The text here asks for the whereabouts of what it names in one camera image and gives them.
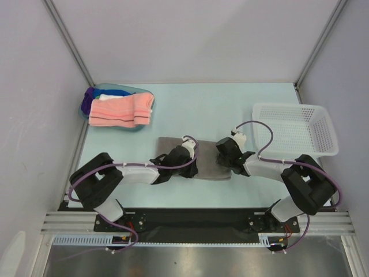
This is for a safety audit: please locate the grey terry towel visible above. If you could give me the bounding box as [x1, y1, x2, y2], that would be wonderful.
[156, 137, 232, 181]

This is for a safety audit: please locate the pink striped towel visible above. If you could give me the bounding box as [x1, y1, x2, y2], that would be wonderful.
[88, 93, 155, 128]

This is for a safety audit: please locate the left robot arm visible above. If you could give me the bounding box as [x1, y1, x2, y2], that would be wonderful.
[68, 140, 198, 231]

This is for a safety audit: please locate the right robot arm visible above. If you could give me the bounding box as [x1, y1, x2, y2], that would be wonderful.
[216, 137, 337, 232]

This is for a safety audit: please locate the white perforated plastic basket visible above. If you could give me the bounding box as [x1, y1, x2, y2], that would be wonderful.
[252, 103, 339, 159]

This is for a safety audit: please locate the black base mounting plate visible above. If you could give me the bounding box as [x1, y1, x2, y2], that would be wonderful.
[57, 199, 338, 243]

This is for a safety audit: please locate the white towel in tray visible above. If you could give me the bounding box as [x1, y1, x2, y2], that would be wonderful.
[99, 94, 123, 101]

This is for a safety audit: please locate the translucent blue towel tray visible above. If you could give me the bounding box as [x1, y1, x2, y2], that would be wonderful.
[80, 84, 155, 132]

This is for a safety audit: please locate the blue towel in tray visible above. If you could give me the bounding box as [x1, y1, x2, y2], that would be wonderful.
[93, 88, 131, 98]

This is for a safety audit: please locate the purple towel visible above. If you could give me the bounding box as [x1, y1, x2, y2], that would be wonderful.
[79, 87, 95, 120]

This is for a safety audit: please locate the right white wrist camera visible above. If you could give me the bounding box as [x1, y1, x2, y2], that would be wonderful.
[231, 129, 247, 150]

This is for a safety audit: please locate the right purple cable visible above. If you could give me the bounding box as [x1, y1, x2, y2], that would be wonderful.
[233, 120, 344, 254]

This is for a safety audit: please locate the purple cable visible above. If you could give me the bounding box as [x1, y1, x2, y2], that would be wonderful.
[233, 120, 344, 254]
[54, 134, 200, 262]

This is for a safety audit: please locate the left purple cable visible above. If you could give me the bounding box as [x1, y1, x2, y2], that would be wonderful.
[54, 134, 200, 262]

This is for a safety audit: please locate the slotted white cable duct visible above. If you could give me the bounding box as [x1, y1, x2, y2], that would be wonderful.
[53, 234, 270, 248]

